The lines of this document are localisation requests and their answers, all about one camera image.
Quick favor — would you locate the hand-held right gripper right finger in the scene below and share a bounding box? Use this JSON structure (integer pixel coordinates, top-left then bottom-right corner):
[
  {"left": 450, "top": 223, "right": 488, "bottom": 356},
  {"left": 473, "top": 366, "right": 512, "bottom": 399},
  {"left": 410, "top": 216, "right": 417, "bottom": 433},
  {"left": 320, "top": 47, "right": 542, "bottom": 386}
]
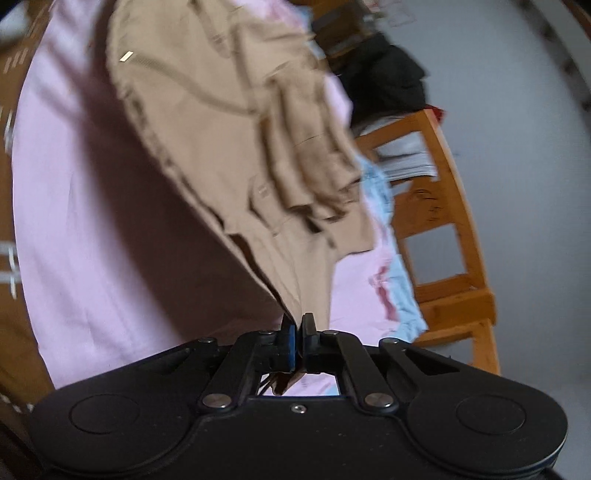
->
[{"left": 300, "top": 313, "right": 462, "bottom": 414}]

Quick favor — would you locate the grey white hanging cloth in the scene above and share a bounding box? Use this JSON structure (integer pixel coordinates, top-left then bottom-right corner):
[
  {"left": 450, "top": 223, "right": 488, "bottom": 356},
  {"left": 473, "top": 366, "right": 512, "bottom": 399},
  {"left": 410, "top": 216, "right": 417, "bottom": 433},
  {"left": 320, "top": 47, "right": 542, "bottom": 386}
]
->
[{"left": 358, "top": 113, "right": 438, "bottom": 184}]

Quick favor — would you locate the pink bed sheet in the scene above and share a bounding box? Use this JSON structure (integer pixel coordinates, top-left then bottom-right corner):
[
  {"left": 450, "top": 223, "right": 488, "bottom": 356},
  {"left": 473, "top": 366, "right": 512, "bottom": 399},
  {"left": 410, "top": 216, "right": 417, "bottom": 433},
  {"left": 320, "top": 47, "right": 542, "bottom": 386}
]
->
[{"left": 13, "top": 0, "right": 430, "bottom": 398}]

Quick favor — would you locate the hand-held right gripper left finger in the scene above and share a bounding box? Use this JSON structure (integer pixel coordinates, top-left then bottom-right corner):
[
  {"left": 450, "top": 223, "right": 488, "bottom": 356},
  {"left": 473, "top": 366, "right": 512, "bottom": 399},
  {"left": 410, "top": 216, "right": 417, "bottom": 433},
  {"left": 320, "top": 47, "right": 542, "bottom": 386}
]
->
[{"left": 139, "top": 323, "right": 298, "bottom": 414}]

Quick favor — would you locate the black clothes pile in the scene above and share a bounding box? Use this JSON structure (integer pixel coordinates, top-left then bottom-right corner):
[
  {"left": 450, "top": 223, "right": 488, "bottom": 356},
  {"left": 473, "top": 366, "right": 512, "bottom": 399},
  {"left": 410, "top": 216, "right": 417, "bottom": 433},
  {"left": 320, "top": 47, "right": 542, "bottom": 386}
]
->
[{"left": 336, "top": 33, "right": 429, "bottom": 130}]

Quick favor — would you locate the light blue cloth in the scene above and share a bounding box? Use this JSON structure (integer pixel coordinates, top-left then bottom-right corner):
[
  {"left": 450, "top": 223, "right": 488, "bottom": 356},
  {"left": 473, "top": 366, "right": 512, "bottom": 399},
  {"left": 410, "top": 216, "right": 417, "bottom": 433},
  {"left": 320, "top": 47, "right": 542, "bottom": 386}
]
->
[{"left": 358, "top": 154, "right": 429, "bottom": 344}]

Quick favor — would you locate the wooden bed frame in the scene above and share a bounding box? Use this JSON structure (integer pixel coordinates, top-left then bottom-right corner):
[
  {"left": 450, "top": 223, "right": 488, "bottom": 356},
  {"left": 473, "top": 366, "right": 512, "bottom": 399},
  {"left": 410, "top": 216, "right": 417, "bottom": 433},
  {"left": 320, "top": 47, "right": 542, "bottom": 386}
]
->
[{"left": 291, "top": 0, "right": 502, "bottom": 376}]

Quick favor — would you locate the brown printed blanket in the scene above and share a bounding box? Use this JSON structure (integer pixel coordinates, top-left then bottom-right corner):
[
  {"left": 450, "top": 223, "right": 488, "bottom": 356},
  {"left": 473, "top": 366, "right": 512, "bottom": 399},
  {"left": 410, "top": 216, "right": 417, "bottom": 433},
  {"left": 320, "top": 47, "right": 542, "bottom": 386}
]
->
[{"left": 0, "top": 0, "right": 58, "bottom": 416}]

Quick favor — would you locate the tan hooded zip jacket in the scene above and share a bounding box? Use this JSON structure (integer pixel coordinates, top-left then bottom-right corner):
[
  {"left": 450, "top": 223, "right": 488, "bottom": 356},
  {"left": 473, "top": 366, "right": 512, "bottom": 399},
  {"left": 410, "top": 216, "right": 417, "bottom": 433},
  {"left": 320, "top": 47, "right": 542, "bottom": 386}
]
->
[{"left": 105, "top": 0, "right": 376, "bottom": 402}]

